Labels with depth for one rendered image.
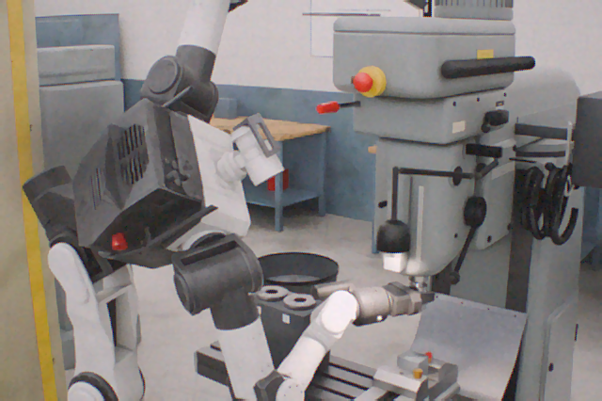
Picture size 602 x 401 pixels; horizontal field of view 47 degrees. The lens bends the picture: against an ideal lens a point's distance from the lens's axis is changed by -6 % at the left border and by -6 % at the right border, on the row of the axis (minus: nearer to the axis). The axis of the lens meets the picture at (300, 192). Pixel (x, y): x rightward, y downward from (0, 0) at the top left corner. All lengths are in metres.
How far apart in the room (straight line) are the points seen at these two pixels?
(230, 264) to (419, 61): 0.52
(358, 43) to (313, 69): 5.61
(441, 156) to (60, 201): 0.83
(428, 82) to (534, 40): 4.60
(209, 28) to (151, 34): 7.09
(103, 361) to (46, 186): 0.42
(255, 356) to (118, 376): 0.45
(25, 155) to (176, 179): 1.65
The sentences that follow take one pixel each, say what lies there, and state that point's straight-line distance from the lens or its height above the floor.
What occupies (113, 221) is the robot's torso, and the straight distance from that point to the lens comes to 1.37.
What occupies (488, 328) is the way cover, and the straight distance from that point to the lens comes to 2.09.
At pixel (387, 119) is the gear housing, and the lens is 1.55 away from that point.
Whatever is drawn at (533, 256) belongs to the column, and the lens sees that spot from 2.01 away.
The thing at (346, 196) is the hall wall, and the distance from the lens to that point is 7.01.
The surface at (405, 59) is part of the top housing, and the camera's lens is 1.41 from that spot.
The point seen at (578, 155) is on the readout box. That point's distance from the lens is 1.73.
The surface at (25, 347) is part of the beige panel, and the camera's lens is 3.11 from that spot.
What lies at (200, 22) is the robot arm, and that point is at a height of 1.88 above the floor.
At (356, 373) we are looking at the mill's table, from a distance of 2.04.
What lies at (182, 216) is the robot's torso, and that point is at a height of 1.52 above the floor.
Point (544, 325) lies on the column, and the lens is 2.12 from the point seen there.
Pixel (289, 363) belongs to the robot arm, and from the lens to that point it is 1.53.
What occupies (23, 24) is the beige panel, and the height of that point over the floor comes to 1.89.
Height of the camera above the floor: 1.88
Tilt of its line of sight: 14 degrees down
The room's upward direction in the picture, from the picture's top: straight up
